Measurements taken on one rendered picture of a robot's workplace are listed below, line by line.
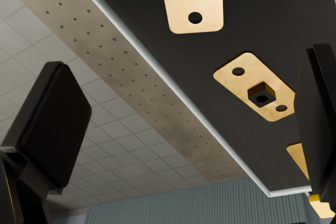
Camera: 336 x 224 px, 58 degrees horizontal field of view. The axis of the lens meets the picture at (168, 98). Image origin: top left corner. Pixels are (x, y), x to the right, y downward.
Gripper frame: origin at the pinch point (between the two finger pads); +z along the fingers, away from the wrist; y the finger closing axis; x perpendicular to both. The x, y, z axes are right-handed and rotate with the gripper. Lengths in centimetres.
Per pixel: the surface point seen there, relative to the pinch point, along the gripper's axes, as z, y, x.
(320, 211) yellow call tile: 11.0, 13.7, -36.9
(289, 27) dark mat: 11.0, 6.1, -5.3
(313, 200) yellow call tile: 11.2, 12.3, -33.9
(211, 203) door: 108, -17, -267
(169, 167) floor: 127, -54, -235
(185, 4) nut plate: 10.7, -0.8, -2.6
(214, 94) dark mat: 11.0, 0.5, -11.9
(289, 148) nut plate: 10.7, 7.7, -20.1
